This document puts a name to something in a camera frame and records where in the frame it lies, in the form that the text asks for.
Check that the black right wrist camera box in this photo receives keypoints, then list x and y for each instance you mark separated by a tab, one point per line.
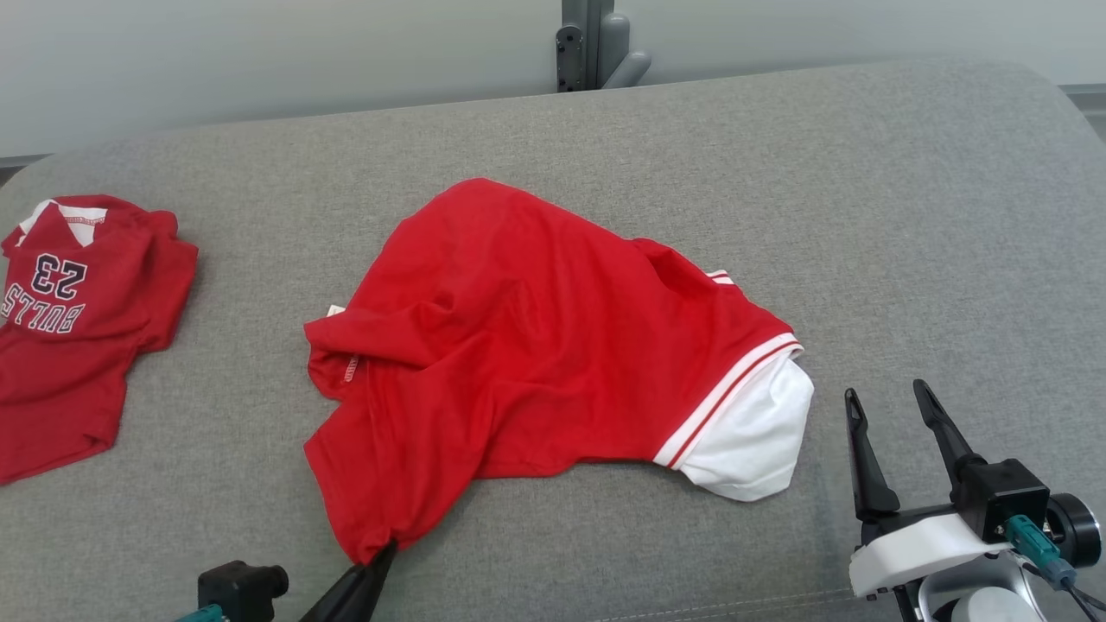
1002	497

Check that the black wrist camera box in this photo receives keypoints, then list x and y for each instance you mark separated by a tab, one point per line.
1002	497
238	587

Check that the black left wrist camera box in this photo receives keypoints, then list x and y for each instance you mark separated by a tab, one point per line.
238	587

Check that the red Bulls 23 basketball shorts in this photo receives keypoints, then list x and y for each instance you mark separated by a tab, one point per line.
69	371

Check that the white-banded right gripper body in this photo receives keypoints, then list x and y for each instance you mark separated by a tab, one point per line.
916	549

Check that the grey metal partition post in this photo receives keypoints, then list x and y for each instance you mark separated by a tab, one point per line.
587	43

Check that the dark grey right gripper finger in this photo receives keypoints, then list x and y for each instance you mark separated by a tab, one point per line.
946	436
868	466

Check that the grey wall baseboard rail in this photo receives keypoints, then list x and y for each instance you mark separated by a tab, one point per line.
1087	93
22	161

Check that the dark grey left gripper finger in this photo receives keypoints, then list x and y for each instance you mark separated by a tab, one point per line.
350	596

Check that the red shirt with white sleeves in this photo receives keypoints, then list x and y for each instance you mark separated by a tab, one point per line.
518	345

